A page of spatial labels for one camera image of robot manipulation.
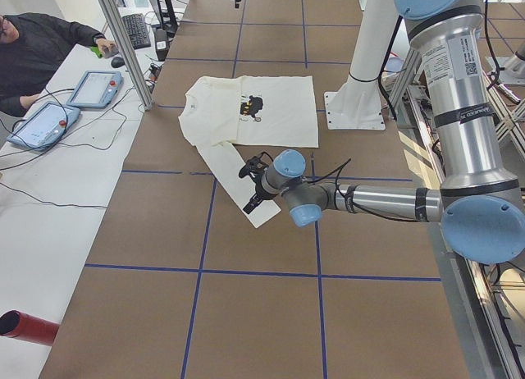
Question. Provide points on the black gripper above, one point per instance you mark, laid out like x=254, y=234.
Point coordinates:
x=260, y=189

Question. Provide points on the cream long-sleeve cat shirt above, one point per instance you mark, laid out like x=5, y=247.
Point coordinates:
x=221, y=113

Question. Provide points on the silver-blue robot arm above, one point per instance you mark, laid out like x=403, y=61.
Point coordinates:
x=479, y=204

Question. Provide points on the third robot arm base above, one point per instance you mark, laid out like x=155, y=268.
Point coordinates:
x=512, y=68

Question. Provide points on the black keyboard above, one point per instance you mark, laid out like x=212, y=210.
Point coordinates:
x=137, y=30

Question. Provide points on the black computer mouse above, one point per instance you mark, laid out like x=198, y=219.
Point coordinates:
x=117, y=62

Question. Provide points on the green plastic object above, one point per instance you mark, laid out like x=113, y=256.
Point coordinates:
x=97, y=52

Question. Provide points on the far blue teach pendant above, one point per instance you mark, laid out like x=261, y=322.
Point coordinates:
x=96, y=89

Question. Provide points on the blue teach pendant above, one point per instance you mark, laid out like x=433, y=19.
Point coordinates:
x=45, y=127
x=96, y=89

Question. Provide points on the person in black jacket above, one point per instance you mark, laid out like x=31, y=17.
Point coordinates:
x=33, y=47

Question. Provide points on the near blue teach pendant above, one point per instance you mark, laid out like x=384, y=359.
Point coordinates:
x=45, y=127

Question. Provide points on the red cylinder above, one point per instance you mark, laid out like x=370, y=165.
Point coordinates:
x=22, y=326

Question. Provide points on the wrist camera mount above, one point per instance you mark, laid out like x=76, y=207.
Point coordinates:
x=255, y=167

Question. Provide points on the aluminium frame post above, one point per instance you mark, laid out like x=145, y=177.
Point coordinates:
x=116, y=26

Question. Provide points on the white central pedestal column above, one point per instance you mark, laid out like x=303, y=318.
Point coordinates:
x=357, y=104

